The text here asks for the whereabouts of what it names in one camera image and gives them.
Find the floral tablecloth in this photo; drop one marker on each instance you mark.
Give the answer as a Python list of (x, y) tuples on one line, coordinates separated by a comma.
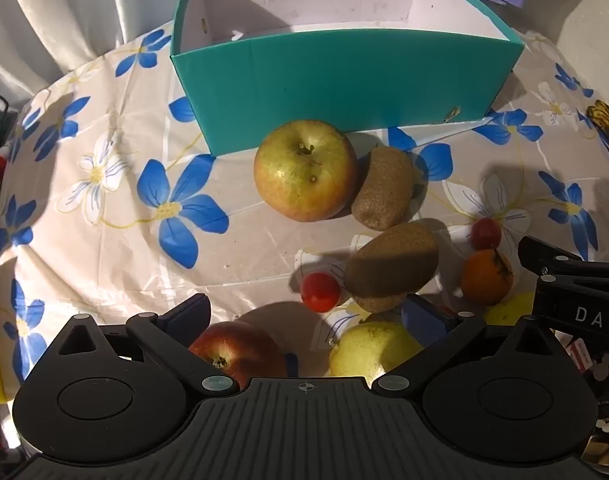
[(111, 204)]

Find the orange tangerine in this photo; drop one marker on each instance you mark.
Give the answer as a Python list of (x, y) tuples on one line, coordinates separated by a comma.
[(486, 278)]

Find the yellow pear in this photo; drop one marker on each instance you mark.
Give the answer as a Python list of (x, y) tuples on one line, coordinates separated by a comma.
[(371, 349), (510, 310)]

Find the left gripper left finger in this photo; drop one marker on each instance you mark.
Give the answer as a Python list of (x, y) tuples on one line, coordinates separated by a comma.
[(166, 339)]

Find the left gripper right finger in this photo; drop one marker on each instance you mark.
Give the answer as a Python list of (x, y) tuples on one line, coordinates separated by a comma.
[(444, 336)]

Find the cherry tomato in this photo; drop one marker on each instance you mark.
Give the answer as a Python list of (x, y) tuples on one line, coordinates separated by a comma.
[(320, 292), (485, 234)]

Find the large green-red apple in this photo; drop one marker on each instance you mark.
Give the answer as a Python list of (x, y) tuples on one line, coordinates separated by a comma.
[(306, 170)]

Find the white curtain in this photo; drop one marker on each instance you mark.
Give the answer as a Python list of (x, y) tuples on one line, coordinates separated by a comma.
[(41, 40)]

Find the red apple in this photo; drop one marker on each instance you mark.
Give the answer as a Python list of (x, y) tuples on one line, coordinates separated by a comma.
[(241, 351)]

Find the brown kiwi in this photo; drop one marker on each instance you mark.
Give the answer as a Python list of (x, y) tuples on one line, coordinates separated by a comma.
[(384, 196), (398, 262)]

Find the teal cardboard box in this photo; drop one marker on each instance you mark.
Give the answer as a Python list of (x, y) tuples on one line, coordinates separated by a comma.
[(249, 66)]

